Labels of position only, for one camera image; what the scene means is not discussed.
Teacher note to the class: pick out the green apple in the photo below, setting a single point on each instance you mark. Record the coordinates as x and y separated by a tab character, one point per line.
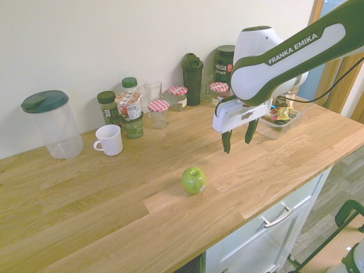
193	180

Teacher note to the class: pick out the clear pitcher with green lid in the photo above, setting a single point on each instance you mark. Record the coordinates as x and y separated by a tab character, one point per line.
54	128

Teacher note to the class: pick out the yellow snack bar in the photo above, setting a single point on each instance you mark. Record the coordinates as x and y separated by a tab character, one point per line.
283	113

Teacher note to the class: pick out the wooden door frame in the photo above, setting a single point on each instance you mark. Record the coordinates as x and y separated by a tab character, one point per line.
341	82

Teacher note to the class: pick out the dark green metal stand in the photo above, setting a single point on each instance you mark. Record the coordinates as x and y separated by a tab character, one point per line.
345	210

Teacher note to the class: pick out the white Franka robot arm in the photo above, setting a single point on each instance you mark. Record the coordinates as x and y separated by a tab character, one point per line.
284	62

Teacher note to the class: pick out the glass jar red checked lid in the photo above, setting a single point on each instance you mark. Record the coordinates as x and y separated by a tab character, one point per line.
178	98
219	91
158	113

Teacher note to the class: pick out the black shaker bottle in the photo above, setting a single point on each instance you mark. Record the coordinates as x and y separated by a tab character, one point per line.
192	81

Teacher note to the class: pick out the clear plastic container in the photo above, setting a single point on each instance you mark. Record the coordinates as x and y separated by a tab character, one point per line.
295	116

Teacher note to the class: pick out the clear drinking glass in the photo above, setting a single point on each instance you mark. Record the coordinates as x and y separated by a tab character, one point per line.
152	91

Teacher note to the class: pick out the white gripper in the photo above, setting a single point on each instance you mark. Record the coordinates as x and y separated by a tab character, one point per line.
236	116

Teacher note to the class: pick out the spice jar with dark lid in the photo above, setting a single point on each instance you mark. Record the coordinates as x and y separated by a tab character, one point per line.
107	109

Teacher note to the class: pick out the white yogurt cup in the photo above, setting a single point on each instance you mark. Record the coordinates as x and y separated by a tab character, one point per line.
129	106

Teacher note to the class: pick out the bottle with green cap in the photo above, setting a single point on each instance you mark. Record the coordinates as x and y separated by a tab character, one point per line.
130	84

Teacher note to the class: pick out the white ceramic mug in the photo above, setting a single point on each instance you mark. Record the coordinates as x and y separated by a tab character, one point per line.
111	140

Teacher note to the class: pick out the dark dishwasher front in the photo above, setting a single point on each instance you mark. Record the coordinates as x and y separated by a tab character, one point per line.
193	264

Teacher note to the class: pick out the black Vega protein tub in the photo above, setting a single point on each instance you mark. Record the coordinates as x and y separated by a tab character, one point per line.
223	65

